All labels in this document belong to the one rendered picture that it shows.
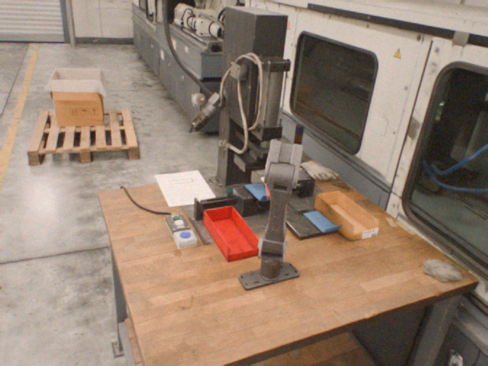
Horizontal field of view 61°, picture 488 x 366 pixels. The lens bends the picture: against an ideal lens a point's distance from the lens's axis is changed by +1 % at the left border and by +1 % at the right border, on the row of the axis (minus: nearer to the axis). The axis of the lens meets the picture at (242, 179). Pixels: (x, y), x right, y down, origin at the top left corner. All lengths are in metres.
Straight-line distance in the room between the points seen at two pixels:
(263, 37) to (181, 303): 0.93
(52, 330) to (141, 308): 1.32
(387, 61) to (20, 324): 2.27
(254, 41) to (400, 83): 0.70
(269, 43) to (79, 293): 1.86
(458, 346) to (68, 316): 1.92
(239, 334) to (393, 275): 0.59
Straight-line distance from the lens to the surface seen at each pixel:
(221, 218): 1.61
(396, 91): 1.92
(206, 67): 4.61
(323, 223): 1.64
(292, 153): 1.14
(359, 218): 1.72
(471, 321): 1.78
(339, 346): 2.16
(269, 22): 1.52
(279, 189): 1.15
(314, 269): 1.43
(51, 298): 2.72
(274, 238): 1.26
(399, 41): 1.93
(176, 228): 1.51
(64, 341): 2.47
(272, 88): 1.48
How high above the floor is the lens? 1.78
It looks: 27 degrees down
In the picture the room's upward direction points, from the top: 5 degrees clockwise
